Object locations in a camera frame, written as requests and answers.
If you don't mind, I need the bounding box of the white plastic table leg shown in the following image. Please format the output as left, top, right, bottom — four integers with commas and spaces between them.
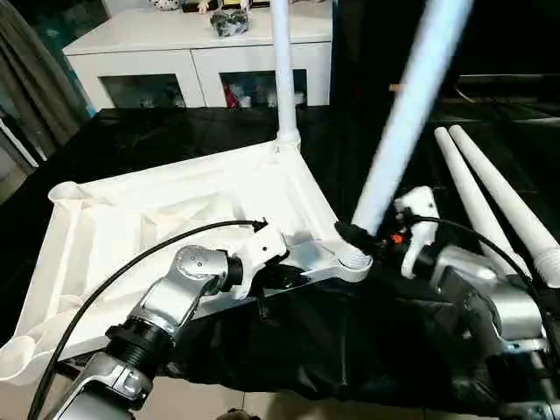
433, 126, 529, 284
268, 0, 304, 153
335, 0, 477, 271
447, 123, 560, 291

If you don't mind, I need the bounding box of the grey curtain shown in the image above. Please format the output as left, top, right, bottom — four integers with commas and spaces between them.
0, 0, 91, 179

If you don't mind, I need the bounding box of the white plastic table top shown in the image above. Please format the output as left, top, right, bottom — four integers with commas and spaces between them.
0, 138, 374, 387

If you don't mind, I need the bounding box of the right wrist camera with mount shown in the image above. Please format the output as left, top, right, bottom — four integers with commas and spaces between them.
392, 185, 439, 280

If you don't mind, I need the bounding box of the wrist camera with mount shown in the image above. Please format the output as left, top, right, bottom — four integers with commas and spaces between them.
234, 220, 293, 302
392, 185, 439, 280

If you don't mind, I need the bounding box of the black work mat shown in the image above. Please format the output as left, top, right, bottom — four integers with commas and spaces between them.
0, 104, 560, 420

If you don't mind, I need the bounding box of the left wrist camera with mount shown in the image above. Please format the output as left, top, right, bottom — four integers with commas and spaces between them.
234, 220, 293, 302

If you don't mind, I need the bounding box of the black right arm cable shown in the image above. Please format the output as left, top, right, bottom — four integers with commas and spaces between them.
404, 213, 550, 333

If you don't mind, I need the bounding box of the white cabinet with glass doors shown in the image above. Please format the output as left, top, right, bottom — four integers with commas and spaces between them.
62, 0, 334, 109

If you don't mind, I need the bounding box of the clear bag of dark parts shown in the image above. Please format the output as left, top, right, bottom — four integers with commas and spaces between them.
208, 10, 252, 39

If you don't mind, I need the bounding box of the black low shelf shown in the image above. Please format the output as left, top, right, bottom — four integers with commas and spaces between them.
453, 73, 560, 105

